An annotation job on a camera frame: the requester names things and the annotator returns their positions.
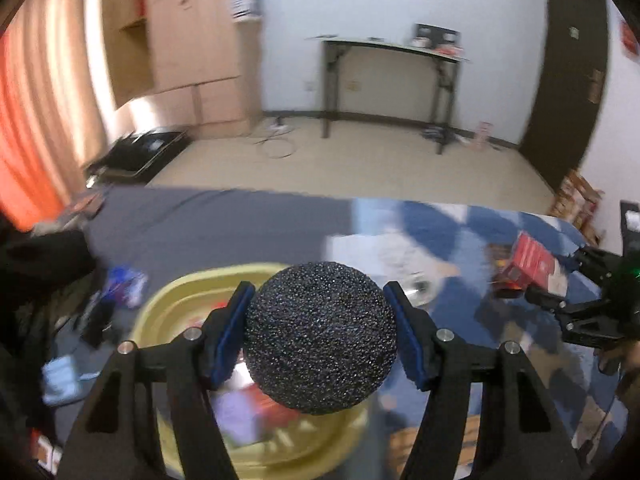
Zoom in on red wall picture left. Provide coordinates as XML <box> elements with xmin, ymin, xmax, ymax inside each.
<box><xmin>620</xmin><ymin>20</ymin><xmax>640</xmax><ymax>61</ymax></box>

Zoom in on orange curtain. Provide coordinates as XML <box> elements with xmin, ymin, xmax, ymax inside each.
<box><xmin>1</xmin><ymin>0</ymin><xmax>106</xmax><ymax>231</ymax></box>

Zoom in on grey bed sheet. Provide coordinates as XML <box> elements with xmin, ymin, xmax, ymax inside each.
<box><xmin>49</xmin><ymin>186</ymin><xmax>362</xmax><ymax>441</ymax></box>

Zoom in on black box on table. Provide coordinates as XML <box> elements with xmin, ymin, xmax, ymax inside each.
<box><xmin>411</xmin><ymin>23</ymin><xmax>460</xmax><ymax>50</ymax></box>

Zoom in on brown cardboard box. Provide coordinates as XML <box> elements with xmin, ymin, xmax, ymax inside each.
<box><xmin>548</xmin><ymin>169</ymin><xmax>604</xmax><ymax>247</ymax></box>

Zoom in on black open suitcase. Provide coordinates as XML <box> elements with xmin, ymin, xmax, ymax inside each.
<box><xmin>85</xmin><ymin>128</ymin><xmax>192</xmax><ymax>185</ymax></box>

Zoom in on blue tissue packet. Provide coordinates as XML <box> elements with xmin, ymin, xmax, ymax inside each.
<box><xmin>101</xmin><ymin>266</ymin><xmax>149</xmax><ymax>310</ymax></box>

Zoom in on dark brown door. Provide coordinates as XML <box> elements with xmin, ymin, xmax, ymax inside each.
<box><xmin>520</xmin><ymin>0</ymin><xmax>608</xmax><ymax>190</ymax></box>

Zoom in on white power strip with cable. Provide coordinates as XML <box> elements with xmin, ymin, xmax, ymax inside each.
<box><xmin>250</xmin><ymin>116</ymin><xmax>297</xmax><ymax>160</ymax></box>

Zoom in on clear tape roll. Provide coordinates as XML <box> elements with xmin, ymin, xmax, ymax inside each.
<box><xmin>400</xmin><ymin>274</ymin><xmax>442</xmax><ymax>307</ymax></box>

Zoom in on black foam ball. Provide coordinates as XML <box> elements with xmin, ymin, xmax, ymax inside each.
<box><xmin>243</xmin><ymin>262</ymin><xmax>397</xmax><ymax>415</ymax></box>

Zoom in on red cigarette pack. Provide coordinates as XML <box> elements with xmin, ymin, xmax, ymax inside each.
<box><xmin>497</xmin><ymin>231</ymin><xmax>568</xmax><ymax>296</ymax></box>

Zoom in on pink bag on floor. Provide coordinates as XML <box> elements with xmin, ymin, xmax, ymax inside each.
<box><xmin>473</xmin><ymin>122</ymin><xmax>492</xmax><ymax>151</ymax></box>

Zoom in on yellow plastic tray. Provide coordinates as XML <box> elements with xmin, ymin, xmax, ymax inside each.
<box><xmin>130</xmin><ymin>262</ymin><xmax>370</xmax><ymax>479</ymax></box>

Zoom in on black folding table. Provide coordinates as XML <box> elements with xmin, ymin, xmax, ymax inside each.
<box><xmin>316</xmin><ymin>35</ymin><xmax>466</xmax><ymax>155</ymax></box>

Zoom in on wooden wardrobe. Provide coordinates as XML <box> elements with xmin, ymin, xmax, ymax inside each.
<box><xmin>100</xmin><ymin>0</ymin><xmax>262</xmax><ymax>139</ymax></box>

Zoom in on dark red orange box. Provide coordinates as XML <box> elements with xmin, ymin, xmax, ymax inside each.
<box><xmin>485</xmin><ymin>243</ymin><xmax>512</xmax><ymax>289</ymax></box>

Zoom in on blue white checkered blanket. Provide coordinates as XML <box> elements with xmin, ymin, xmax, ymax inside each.
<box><xmin>348</xmin><ymin>198</ymin><xmax>627</xmax><ymax>470</ymax></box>

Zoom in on light blue power adapter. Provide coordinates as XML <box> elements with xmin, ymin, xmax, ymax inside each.
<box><xmin>42</xmin><ymin>354</ymin><xmax>100</xmax><ymax>408</ymax></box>

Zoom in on white tissue paper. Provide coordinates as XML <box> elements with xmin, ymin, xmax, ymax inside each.
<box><xmin>324</xmin><ymin>232</ymin><xmax>433</xmax><ymax>284</ymax></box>

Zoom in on black wallet case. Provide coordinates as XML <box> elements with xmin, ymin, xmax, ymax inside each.
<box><xmin>74</xmin><ymin>296</ymin><xmax>120</xmax><ymax>350</ymax></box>

